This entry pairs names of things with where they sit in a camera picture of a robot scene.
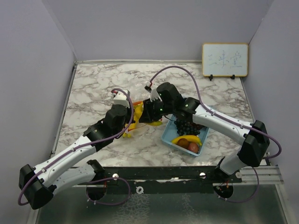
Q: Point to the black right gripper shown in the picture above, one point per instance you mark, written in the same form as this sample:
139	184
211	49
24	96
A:
148	115

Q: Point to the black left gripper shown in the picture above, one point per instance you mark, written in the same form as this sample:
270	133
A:
129	111

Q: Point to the clear orange zip bag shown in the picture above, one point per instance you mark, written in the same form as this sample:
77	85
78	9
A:
137	109

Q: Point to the yellow banana bunch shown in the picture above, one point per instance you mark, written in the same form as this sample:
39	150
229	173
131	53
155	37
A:
190	138
137	121

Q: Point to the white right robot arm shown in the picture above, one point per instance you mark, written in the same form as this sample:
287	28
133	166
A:
250	136

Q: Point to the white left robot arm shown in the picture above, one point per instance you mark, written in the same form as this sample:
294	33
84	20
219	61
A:
37	183

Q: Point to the dark grape bunch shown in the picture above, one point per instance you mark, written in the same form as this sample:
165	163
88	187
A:
187	128

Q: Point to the light blue plastic basket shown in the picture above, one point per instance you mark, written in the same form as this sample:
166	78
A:
170	133

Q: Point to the red brown round fruit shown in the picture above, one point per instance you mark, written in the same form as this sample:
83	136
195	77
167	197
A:
193	147

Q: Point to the small framed whiteboard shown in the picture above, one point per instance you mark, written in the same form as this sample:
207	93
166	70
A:
225	60

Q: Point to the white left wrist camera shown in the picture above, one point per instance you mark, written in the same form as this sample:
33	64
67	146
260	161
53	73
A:
120	99

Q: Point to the black mounting rail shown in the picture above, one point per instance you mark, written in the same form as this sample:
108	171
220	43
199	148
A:
169	180

